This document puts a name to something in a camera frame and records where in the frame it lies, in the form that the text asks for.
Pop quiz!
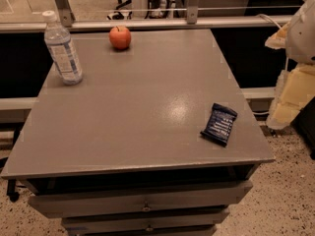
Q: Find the upper grey drawer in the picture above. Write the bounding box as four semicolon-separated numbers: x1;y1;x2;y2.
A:
29;181;253;218

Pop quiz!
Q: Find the lower grey drawer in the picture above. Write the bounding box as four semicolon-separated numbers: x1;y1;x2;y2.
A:
62;207;229;234

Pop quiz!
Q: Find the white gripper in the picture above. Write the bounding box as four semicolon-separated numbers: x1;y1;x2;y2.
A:
265;0;315;130

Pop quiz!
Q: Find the clear plastic water bottle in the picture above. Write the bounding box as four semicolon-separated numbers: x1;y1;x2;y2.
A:
42;11;83;85

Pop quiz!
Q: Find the metal railing frame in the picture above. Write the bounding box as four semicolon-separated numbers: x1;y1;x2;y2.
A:
0;0;291;32

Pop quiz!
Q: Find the red apple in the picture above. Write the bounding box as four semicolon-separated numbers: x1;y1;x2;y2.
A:
109;27;131;50

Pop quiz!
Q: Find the grey drawer cabinet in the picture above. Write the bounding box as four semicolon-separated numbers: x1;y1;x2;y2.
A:
2;29;274;236

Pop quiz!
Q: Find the blue rxbar blueberry wrapper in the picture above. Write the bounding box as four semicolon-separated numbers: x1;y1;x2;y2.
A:
200;103;237;147

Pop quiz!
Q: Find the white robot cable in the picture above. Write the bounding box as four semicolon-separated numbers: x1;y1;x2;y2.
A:
256;13;284;30

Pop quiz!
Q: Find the grey drawer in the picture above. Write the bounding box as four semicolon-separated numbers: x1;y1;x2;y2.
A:
62;207;229;234
29;181;253;218

